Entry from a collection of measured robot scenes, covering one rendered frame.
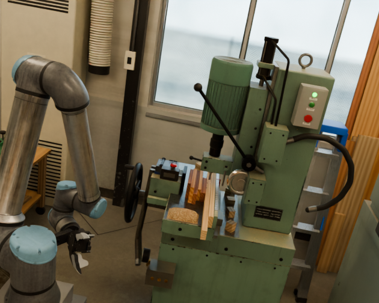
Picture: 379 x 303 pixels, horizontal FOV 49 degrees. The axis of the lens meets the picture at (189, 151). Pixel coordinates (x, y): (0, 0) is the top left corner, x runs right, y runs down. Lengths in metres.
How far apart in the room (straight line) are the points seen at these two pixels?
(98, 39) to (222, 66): 1.49
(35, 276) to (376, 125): 2.38
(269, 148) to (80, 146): 0.72
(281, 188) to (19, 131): 1.07
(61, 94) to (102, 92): 1.88
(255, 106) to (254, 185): 0.32
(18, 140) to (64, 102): 0.21
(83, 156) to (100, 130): 1.82
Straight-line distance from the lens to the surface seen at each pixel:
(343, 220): 3.11
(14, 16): 3.15
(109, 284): 2.72
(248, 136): 1.78
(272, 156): 1.69
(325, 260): 3.25
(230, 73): 1.70
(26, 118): 1.50
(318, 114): 1.69
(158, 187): 1.85
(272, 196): 1.86
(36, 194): 3.26
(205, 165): 1.87
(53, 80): 1.43
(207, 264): 1.90
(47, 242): 1.50
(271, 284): 1.97
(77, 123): 1.49
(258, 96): 1.74
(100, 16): 3.03
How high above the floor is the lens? 1.75
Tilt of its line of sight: 21 degrees down
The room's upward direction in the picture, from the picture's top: 10 degrees clockwise
